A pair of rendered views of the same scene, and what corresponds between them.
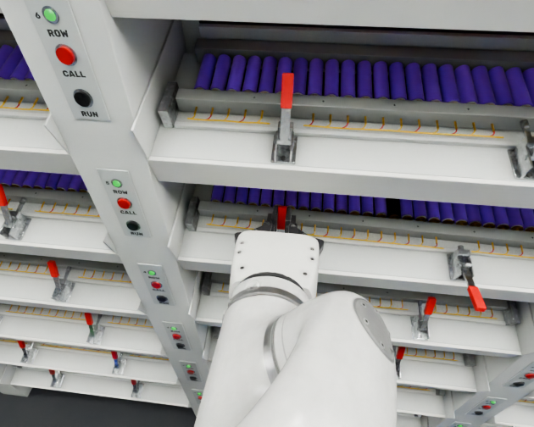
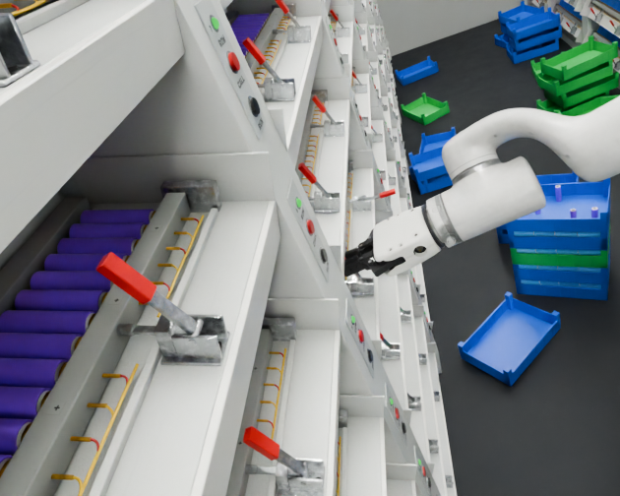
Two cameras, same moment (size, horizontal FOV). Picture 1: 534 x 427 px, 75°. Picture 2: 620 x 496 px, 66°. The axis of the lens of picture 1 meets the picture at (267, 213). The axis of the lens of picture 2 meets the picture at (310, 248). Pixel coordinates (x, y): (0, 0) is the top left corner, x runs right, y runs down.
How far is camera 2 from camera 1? 0.69 m
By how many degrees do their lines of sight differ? 57
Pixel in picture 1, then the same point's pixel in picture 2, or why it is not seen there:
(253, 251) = (399, 237)
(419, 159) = (333, 160)
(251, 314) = (458, 196)
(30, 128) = (304, 374)
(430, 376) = (403, 297)
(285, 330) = (470, 158)
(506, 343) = not seen: hidden behind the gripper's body
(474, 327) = not seen: hidden behind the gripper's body
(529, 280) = (365, 184)
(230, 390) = (503, 178)
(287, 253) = (397, 222)
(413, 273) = (369, 224)
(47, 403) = not seen: outside the picture
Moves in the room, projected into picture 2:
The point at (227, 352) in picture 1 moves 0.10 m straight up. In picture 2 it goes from (482, 194) to (471, 134)
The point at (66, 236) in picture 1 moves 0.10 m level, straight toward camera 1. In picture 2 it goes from (368, 482) to (416, 422)
